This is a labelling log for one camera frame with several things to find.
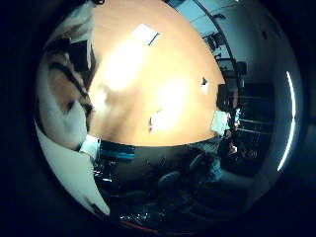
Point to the black monitor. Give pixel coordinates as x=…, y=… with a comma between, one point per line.
x=225, y=97

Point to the blue strip along table edge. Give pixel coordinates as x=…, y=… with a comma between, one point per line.
x=117, y=151

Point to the seated person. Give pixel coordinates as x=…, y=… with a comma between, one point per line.
x=227, y=151

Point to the white box at table edge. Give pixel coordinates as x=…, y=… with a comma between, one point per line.
x=221, y=122

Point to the striped tiger plush toy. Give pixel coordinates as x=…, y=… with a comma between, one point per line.
x=64, y=95

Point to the white paper sheet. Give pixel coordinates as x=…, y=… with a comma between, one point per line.
x=145, y=33

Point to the long ceiling light strip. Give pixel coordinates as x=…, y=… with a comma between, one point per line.
x=291, y=121

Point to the black woven basket container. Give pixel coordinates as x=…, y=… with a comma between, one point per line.
x=80, y=54

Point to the dark office chair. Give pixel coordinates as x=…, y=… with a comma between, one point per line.
x=196, y=162
x=168, y=179

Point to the small dark white table object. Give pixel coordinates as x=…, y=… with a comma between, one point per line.
x=154, y=121

